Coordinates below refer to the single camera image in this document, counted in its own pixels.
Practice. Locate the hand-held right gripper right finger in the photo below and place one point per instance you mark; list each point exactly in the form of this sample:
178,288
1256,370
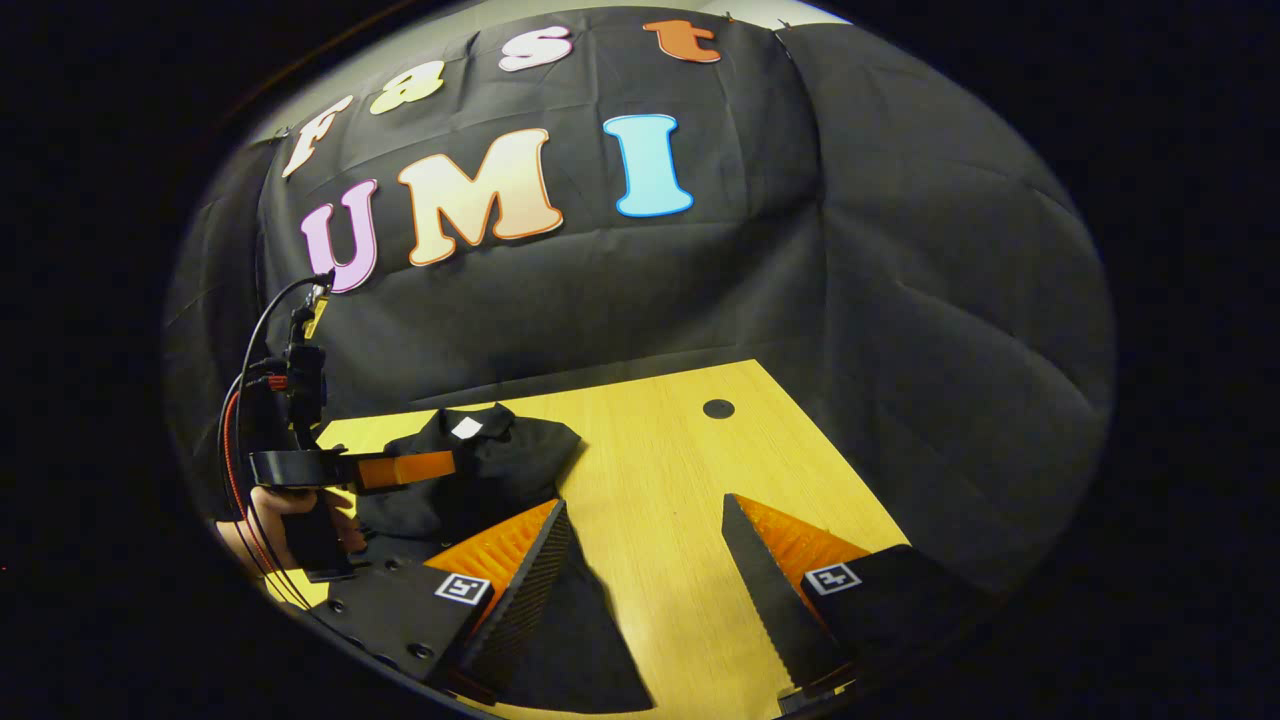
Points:
775,610

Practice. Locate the large black table grommet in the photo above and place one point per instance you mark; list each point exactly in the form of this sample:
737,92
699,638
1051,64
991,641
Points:
718,408

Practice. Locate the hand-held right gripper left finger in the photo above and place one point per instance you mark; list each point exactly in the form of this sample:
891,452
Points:
525,600

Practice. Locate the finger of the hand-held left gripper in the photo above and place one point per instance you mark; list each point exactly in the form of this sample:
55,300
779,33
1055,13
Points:
405,470

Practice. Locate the black button shirt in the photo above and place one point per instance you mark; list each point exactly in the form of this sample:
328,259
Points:
480,470

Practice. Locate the black backdrop cloth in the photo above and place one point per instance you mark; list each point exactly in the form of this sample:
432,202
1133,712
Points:
700,280

